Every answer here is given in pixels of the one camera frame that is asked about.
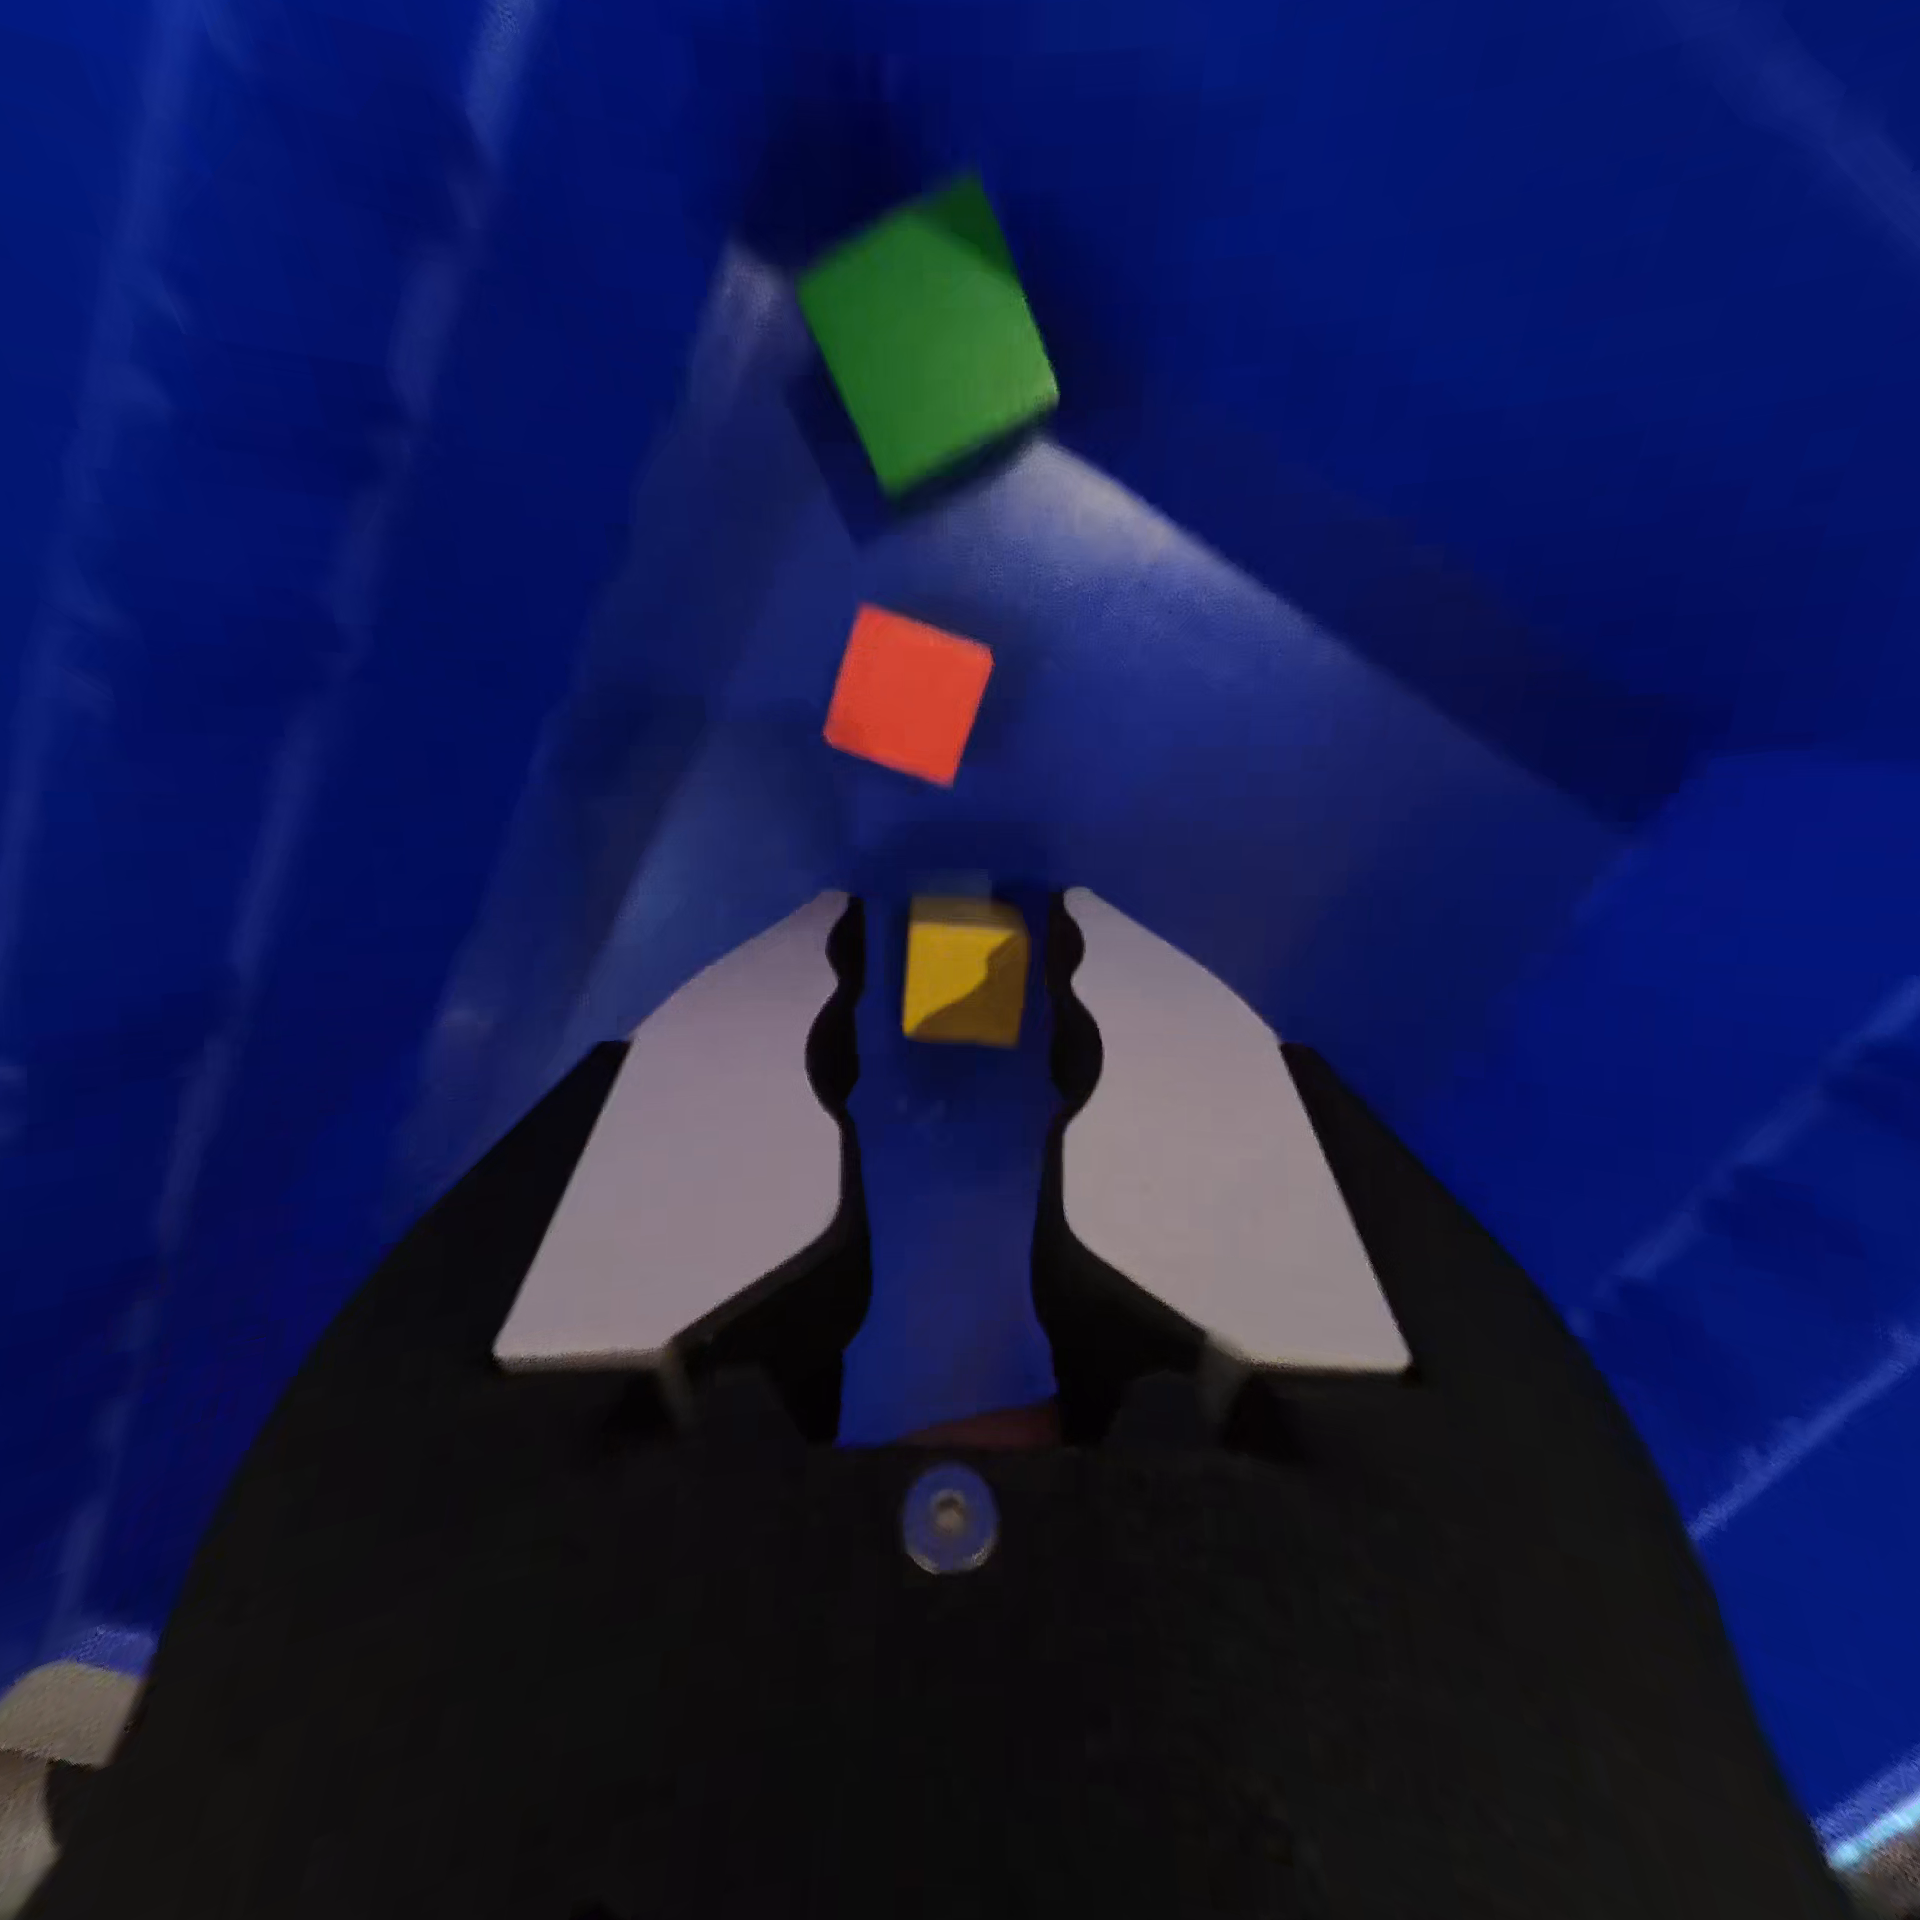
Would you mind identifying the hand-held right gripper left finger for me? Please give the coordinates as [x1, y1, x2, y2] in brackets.
[492, 889, 876, 1448]

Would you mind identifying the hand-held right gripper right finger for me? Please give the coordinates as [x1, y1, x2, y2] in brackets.
[1030, 885, 1417, 1448]

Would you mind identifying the yellow wooden cube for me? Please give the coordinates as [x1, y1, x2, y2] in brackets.
[902, 898, 1031, 1050]

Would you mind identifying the red wooden cube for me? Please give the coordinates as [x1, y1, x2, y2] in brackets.
[822, 604, 997, 786]

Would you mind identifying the green wooden cube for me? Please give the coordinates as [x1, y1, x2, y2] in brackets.
[795, 175, 1062, 499]

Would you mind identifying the blue plastic bin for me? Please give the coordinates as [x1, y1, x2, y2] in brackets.
[0, 0, 1920, 1867]

